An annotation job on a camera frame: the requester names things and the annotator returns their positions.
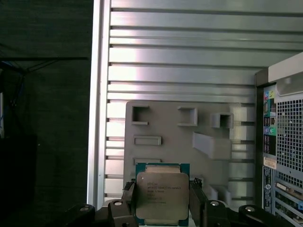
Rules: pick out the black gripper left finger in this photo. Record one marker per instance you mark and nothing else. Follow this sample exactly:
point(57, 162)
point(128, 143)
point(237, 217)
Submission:
point(125, 212)

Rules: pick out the grey parts rack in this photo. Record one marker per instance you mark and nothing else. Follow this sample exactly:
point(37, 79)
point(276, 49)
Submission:
point(170, 142)

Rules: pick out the black PC case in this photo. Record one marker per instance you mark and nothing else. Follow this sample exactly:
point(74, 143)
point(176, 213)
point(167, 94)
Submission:
point(288, 132)

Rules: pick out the silver CPU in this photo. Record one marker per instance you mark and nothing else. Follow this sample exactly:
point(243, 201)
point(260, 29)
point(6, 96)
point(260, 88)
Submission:
point(162, 194)

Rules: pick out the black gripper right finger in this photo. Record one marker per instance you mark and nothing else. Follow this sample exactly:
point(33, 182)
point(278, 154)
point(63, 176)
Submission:
point(201, 210)

